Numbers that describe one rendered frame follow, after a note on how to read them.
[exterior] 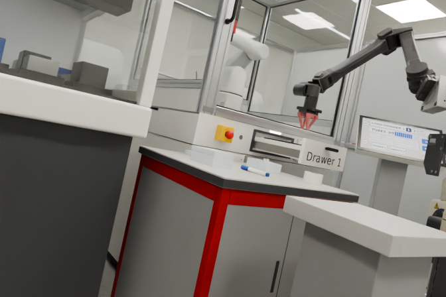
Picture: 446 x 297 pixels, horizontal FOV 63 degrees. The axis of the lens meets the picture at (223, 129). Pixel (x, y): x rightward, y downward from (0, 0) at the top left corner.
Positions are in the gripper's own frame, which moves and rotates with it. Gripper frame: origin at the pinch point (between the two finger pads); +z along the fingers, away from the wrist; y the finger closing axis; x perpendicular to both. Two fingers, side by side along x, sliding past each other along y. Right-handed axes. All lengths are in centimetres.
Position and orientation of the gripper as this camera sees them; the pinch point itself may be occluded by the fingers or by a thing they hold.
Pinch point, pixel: (304, 127)
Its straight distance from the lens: 172.0
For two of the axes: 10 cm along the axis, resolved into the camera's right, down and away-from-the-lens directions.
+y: -5.6, -1.4, 8.1
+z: -2.2, 9.8, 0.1
